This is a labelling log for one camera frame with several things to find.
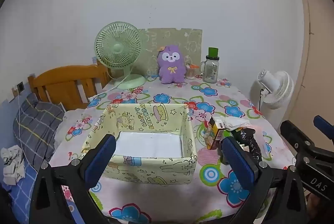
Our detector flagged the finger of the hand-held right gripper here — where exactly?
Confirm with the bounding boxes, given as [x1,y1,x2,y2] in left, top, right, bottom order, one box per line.
[313,115,334,141]
[280,120,334,164]

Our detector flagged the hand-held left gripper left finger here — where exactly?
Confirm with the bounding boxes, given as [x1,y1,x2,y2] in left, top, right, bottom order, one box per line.
[29,133,117,224]

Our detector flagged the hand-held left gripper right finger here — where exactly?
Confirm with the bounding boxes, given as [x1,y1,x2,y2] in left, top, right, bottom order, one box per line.
[221,137,310,224]

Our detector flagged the black plastic bag roll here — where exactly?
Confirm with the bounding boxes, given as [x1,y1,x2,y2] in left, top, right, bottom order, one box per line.
[232,127,263,162]

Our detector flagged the clear plastic bag roll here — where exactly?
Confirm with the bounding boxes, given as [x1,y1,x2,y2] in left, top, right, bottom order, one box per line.
[254,133,272,159]

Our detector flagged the green tissue pack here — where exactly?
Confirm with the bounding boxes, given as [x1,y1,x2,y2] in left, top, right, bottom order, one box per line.
[220,129,242,141]

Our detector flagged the small yellow carton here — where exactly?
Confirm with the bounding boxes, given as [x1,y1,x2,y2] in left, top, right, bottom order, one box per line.
[206,117,226,150]

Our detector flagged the white cloth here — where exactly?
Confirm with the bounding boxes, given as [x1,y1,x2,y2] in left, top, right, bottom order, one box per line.
[0,145,26,185]
[222,117,251,132]

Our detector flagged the yellow printed storage box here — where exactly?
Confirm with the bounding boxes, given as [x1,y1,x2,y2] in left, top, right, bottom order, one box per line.
[81,103,198,185]

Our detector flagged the white standing fan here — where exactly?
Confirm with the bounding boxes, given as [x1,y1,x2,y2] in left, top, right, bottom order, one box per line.
[249,69,294,120]

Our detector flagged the white bedding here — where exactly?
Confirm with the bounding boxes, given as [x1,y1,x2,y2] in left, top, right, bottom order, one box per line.
[53,108,89,151]

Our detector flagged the beige door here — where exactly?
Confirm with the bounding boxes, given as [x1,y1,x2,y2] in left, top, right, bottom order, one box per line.
[291,0,334,136]

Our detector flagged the grey plaid pillow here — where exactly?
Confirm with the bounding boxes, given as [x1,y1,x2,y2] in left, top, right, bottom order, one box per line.
[13,93,65,170]

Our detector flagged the blue checked bedsheet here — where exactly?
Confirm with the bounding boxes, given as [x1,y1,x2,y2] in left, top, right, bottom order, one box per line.
[0,159,81,224]

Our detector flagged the wooden bed headboard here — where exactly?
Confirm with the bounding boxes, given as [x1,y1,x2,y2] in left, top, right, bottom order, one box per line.
[28,61,113,111]

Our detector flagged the crumpled white cloth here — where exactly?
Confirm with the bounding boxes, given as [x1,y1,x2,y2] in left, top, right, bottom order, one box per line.
[0,145,26,185]

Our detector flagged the glass jar with green lid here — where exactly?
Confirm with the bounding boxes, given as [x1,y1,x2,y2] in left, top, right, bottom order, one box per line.
[200,47,220,83]

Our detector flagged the toothpick jar orange lid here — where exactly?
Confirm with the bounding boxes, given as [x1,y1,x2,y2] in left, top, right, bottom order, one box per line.
[186,62,200,80]

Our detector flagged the green desk fan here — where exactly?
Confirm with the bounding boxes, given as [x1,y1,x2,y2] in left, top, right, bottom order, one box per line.
[94,21,147,89]

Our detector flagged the purple plush toy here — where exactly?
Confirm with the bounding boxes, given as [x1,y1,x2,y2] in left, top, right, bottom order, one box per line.
[159,44,186,84]

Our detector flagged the patterned beige board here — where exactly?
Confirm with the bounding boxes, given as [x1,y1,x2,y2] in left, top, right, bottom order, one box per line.
[138,28,203,78]

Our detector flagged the white fan cable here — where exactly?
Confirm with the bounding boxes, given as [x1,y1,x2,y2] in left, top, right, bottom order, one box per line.
[87,74,131,102]

